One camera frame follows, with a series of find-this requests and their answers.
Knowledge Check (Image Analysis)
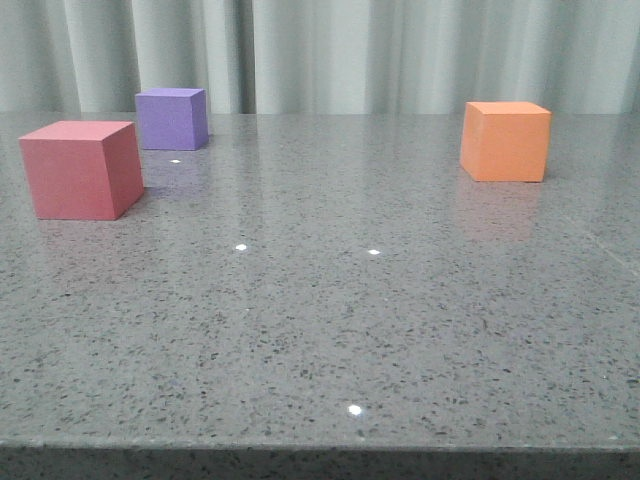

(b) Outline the pale green curtain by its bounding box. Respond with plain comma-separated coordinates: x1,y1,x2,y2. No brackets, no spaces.
1,1,639,114

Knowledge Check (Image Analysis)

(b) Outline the red foam cube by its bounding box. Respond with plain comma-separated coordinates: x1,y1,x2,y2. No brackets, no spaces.
19,120,144,220

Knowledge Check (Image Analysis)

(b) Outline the orange foam cube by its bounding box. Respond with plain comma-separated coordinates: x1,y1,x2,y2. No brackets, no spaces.
460,101,552,182

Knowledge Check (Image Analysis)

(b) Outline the purple foam cube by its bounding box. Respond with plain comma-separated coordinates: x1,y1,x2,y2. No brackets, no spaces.
135,88,209,151

